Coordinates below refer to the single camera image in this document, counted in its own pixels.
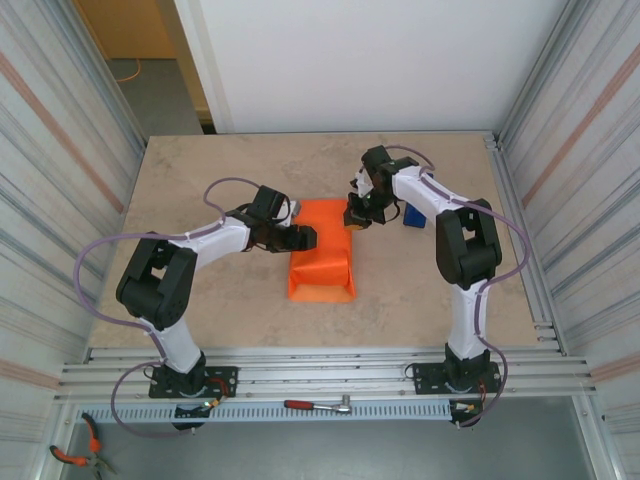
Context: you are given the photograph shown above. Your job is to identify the orange wrapping paper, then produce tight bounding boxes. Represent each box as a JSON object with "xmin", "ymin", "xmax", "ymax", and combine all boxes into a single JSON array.
[{"xmin": 287, "ymin": 198, "xmax": 358, "ymax": 305}]

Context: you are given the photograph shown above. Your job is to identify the blue tape dispenser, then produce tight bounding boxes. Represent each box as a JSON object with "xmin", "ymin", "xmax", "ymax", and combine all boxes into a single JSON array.
[{"xmin": 402, "ymin": 202, "xmax": 427, "ymax": 229}]

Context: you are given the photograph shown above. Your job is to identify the aluminium side extrusion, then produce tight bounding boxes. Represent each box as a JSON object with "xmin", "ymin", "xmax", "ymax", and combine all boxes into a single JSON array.
[{"xmin": 483, "ymin": 130, "xmax": 569, "ymax": 357}]

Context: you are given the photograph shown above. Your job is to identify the aluminium mounting rails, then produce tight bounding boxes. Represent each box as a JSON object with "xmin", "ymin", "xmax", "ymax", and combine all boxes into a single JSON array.
[{"xmin": 53, "ymin": 347, "xmax": 600, "ymax": 404}]

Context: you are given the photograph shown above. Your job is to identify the white door frame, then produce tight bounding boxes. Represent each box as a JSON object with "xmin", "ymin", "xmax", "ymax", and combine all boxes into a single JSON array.
[{"xmin": 172, "ymin": 0, "xmax": 235, "ymax": 135}]

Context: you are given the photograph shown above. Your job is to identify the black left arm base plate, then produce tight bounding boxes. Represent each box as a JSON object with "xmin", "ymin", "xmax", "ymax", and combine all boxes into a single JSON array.
[{"xmin": 148, "ymin": 365, "xmax": 239, "ymax": 400}]

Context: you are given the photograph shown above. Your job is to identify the red-handled ratchet wrench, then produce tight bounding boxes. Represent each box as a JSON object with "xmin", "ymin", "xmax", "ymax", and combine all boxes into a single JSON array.
[{"xmin": 283, "ymin": 394, "xmax": 353, "ymax": 414}]

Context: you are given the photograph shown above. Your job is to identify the left base power wires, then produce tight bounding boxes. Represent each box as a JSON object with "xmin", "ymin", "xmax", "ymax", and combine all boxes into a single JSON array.
[{"xmin": 205, "ymin": 377, "xmax": 237, "ymax": 409}]

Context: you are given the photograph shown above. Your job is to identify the base power wires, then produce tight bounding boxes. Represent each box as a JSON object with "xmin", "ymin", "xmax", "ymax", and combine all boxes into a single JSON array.
[
  {"xmin": 449, "ymin": 384, "xmax": 489, "ymax": 417},
  {"xmin": 205, "ymin": 377, "xmax": 237, "ymax": 409}
]

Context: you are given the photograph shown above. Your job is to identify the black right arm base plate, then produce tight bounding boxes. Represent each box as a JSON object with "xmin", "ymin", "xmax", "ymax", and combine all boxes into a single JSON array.
[{"xmin": 412, "ymin": 360, "xmax": 504, "ymax": 396}]

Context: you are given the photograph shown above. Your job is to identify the white slotted cable duct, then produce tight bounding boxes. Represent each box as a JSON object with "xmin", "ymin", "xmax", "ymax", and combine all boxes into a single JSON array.
[{"xmin": 74, "ymin": 399, "xmax": 454, "ymax": 424}]

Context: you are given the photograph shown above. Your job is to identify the orange floor cable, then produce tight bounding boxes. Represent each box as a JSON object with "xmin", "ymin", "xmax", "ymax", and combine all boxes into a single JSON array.
[{"xmin": 115, "ymin": 58, "xmax": 144, "ymax": 84}]

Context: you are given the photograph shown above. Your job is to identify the right base power wires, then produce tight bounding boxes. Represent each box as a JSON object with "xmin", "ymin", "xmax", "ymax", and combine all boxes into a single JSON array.
[{"xmin": 449, "ymin": 384, "xmax": 489, "ymax": 417}]

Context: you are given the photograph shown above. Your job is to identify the orange-handled pliers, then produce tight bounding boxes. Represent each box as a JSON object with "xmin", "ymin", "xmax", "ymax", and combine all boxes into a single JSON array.
[{"xmin": 48, "ymin": 412, "xmax": 119, "ymax": 476}]

